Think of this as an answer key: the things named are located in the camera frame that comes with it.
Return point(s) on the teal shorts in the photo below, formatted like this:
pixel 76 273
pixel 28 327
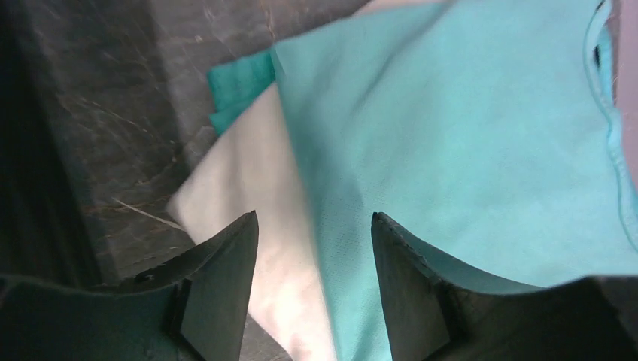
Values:
pixel 235 85

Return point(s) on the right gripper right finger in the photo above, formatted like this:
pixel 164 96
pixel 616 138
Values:
pixel 437 307

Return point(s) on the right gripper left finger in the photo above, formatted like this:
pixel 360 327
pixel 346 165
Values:
pixel 192 307

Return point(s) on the white shirt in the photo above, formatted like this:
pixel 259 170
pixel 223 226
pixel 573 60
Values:
pixel 251 167

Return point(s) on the light aqua shirt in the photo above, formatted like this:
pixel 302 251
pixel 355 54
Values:
pixel 485 128

